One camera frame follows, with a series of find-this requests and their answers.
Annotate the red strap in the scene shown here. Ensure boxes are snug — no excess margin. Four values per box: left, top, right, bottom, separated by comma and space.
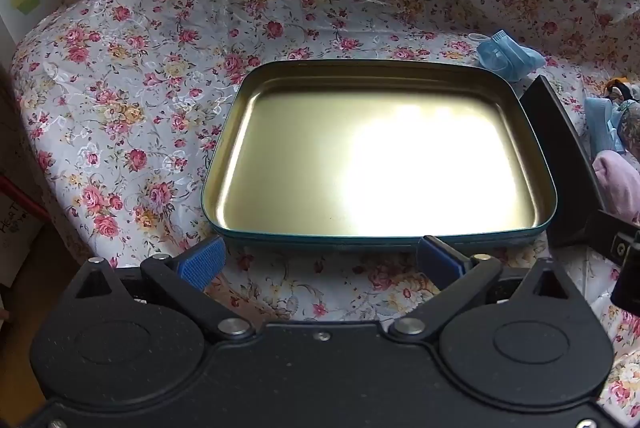
0, 175, 51, 219

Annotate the blue face mask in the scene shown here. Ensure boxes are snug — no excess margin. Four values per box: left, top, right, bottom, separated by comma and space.
470, 30, 546, 83

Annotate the teal and gold tin tray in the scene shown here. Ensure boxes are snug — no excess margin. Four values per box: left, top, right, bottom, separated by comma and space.
201, 59, 558, 253

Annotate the pink fabric pouch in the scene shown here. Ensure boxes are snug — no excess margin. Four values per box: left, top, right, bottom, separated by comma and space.
592, 150, 640, 221

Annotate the black wedge-shaped box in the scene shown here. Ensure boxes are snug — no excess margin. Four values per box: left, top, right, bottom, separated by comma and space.
519, 75, 603, 249

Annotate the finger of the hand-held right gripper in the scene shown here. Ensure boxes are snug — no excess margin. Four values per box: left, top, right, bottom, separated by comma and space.
596, 209, 640, 313

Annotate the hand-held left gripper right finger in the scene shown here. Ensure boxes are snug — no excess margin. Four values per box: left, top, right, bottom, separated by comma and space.
389, 235, 571, 343

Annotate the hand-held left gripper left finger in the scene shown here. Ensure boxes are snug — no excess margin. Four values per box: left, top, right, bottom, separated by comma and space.
72, 235, 256, 343

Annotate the floral cloth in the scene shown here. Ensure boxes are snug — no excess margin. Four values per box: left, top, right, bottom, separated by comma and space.
10, 0, 640, 419

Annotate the teal toothbrush clear package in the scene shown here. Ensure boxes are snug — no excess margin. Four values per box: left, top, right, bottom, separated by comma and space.
584, 96, 626, 153

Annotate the orange black white toy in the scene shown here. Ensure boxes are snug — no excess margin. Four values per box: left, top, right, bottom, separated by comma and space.
602, 78, 640, 101

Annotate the cardboard box with handwriting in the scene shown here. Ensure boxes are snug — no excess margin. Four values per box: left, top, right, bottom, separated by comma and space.
0, 68, 66, 289

